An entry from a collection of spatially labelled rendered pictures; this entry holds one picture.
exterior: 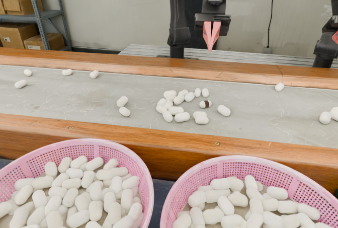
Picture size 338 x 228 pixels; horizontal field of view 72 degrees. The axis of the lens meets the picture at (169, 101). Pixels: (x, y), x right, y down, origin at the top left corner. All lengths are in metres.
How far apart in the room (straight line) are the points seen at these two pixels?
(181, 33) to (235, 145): 0.64
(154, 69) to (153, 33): 2.01
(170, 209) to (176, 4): 0.80
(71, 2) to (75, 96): 2.47
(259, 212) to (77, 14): 2.92
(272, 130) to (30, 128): 0.52
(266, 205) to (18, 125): 0.50
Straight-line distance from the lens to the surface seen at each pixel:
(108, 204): 0.41
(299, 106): 0.70
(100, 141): 0.47
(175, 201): 0.39
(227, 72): 0.77
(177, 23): 1.00
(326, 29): 0.87
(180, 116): 0.54
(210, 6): 0.72
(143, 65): 0.80
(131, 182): 0.42
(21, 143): 0.60
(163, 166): 0.49
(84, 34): 3.14
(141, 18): 2.78
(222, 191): 0.43
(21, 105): 0.72
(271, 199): 0.44
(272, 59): 1.23
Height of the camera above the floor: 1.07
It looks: 31 degrees down
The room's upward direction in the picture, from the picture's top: 1 degrees clockwise
